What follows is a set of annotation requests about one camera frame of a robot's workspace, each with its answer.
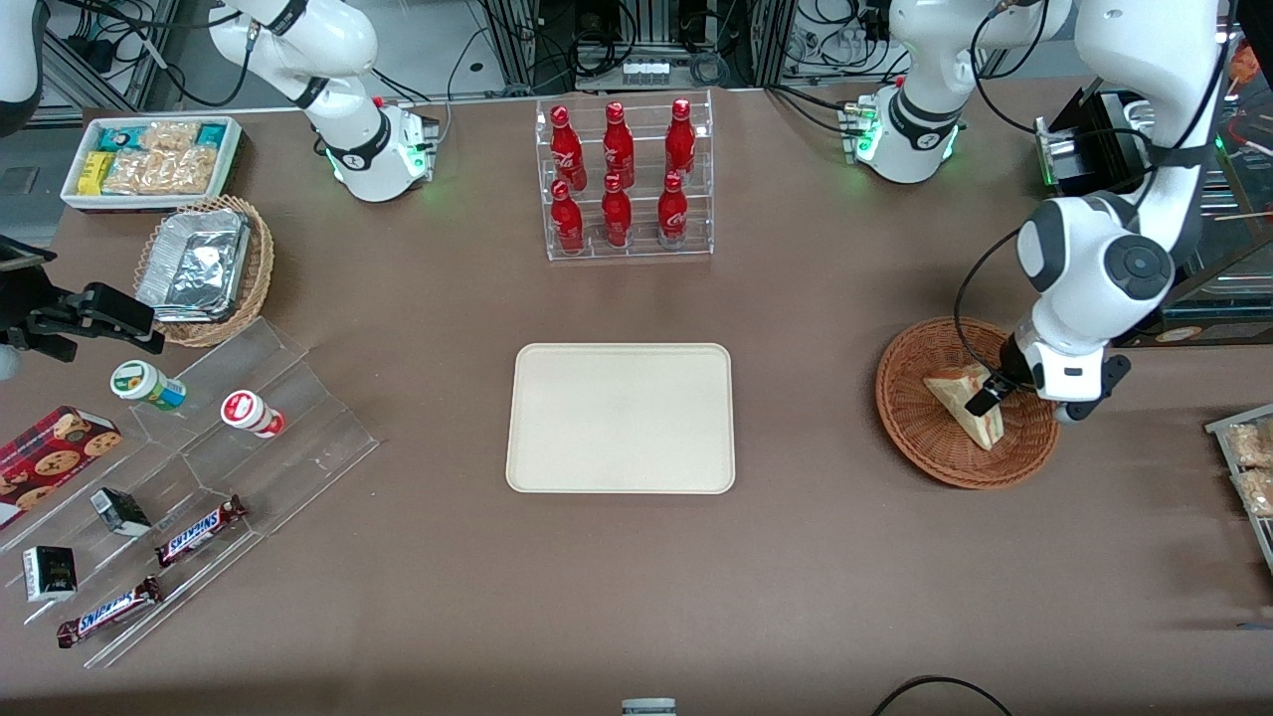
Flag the black table cable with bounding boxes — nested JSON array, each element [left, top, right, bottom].
[[872, 675, 1015, 716]]

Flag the white rectangular snack bin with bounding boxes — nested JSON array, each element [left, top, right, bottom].
[[60, 115, 245, 213]]

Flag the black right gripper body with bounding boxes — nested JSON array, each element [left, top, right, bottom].
[[0, 267, 81, 361]]

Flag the red cola bottle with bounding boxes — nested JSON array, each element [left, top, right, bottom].
[[550, 105, 587, 191], [603, 101, 637, 186], [551, 180, 586, 256], [656, 171, 690, 246], [601, 174, 635, 249], [664, 97, 697, 181]]

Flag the green label yoghurt bottle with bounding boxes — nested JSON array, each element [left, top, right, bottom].
[[109, 360, 188, 413]]

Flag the brown round wicker basket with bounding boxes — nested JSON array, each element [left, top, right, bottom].
[[875, 316, 1061, 490]]

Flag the triangle sandwich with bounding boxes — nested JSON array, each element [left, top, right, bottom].
[[922, 363, 1005, 451]]

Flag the red tartan cookie box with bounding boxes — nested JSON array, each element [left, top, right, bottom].
[[0, 406, 123, 531]]

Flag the red label yoghurt bottle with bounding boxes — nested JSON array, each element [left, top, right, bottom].
[[220, 390, 287, 440]]

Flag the black food warmer cabinet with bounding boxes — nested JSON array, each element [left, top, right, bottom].
[[1032, 15, 1273, 349]]

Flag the brown Snickers bar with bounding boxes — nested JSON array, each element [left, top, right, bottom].
[[56, 576, 164, 649], [154, 494, 249, 569]]

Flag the small clear cracker bag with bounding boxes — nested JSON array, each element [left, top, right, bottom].
[[139, 121, 201, 153]]

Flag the silver foil tray stack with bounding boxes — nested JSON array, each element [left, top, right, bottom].
[[135, 208, 252, 324]]

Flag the small black white carton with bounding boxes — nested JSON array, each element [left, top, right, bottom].
[[22, 545, 79, 604]]

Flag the clear acrylic stepped display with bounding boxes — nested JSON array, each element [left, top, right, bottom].
[[0, 317, 380, 670]]

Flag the grey metal snack tray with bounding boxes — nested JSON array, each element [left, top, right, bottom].
[[1204, 403, 1273, 578]]

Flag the light oval wicker basket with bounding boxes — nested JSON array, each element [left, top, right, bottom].
[[133, 195, 275, 348]]

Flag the clear acrylic bottle rack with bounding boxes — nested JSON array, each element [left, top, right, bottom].
[[535, 89, 715, 263]]

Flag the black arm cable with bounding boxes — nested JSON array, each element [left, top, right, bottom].
[[953, 0, 1234, 399]]

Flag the large clear cracker bag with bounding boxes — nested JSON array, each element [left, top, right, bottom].
[[103, 147, 217, 196]]

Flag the beige plastic serving tray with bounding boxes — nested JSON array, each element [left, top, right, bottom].
[[505, 343, 736, 495]]

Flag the clear fried snack bag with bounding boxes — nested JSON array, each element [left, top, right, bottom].
[[1233, 467, 1273, 519], [1223, 419, 1273, 469]]

